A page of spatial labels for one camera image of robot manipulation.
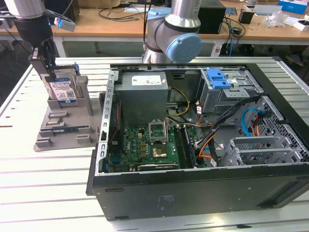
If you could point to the graphics card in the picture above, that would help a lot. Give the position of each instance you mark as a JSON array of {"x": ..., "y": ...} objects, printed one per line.
[{"x": 157, "y": 167}]

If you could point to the CPU socket metal frame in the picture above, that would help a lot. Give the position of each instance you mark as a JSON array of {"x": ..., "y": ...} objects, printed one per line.
[{"x": 158, "y": 135}]

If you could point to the small black box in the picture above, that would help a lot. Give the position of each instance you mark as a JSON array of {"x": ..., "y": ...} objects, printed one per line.
[{"x": 245, "y": 17}]

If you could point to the white small box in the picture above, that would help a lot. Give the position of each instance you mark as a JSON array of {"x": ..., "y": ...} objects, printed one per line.
[{"x": 301, "y": 25}]

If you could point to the grey disk bay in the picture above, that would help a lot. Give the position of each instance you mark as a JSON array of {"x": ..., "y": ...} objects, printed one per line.
[{"x": 256, "y": 149}]

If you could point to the black open PC case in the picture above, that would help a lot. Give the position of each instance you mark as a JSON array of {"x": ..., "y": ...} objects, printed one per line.
[{"x": 193, "y": 193}]

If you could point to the grey power supply unit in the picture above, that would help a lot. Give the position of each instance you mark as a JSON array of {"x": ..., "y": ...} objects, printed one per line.
[{"x": 142, "y": 104}]

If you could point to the green motherboard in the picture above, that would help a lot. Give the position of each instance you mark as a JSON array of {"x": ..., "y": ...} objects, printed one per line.
[{"x": 135, "y": 145}]

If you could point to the grey optical drive cage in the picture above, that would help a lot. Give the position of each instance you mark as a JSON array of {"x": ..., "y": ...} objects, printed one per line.
[{"x": 217, "y": 101}]

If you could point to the black RAM slot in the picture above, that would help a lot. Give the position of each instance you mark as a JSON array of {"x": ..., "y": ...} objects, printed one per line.
[{"x": 179, "y": 147}]

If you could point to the CPU chip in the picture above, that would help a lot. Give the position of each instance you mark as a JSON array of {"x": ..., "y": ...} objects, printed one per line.
[{"x": 55, "y": 121}]

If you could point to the installed RAM stick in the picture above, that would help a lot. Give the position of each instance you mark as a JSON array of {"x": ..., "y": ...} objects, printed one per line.
[{"x": 190, "y": 147}]

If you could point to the hard disk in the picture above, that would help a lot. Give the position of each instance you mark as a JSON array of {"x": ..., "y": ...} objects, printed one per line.
[{"x": 62, "y": 89}]

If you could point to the grey parts rack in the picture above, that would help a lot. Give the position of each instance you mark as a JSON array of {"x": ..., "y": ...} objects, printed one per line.
[{"x": 70, "y": 125}]

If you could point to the large black box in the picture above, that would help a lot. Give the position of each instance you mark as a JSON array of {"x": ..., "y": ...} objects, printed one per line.
[{"x": 70, "y": 9}]

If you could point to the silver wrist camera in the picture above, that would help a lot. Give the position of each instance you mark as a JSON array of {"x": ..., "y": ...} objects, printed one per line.
[{"x": 64, "y": 23}]

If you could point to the silver flat box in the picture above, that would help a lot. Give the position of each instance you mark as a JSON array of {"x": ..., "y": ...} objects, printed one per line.
[{"x": 268, "y": 10}]

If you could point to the black plastic case latch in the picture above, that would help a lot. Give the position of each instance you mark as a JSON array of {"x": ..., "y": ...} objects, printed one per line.
[{"x": 178, "y": 75}]

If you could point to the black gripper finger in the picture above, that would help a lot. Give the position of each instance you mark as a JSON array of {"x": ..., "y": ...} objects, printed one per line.
[
  {"x": 49, "y": 62},
  {"x": 37, "y": 64}
]

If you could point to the black computer tower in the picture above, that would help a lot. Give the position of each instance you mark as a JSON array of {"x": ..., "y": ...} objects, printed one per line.
[{"x": 212, "y": 19}]

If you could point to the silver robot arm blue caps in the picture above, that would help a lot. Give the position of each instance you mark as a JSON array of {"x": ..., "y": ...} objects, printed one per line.
[{"x": 183, "y": 14}]

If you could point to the blue RAM stick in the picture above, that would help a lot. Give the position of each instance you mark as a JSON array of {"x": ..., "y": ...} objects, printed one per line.
[{"x": 66, "y": 130}]

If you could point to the crumpled clear plastic bag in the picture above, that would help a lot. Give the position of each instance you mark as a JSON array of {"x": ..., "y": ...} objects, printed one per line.
[{"x": 275, "y": 19}]

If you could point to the blue plastic cage latch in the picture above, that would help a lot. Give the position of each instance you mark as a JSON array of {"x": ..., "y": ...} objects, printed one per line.
[{"x": 217, "y": 79}]

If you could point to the blue cardboard box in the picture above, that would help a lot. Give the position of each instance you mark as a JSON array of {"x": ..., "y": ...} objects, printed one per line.
[{"x": 293, "y": 5}]

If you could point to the black case fan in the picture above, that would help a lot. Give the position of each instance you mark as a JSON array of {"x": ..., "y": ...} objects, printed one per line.
[{"x": 120, "y": 137}]

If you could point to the white power strip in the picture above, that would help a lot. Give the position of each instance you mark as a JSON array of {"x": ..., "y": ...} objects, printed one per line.
[{"x": 217, "y": 50}]

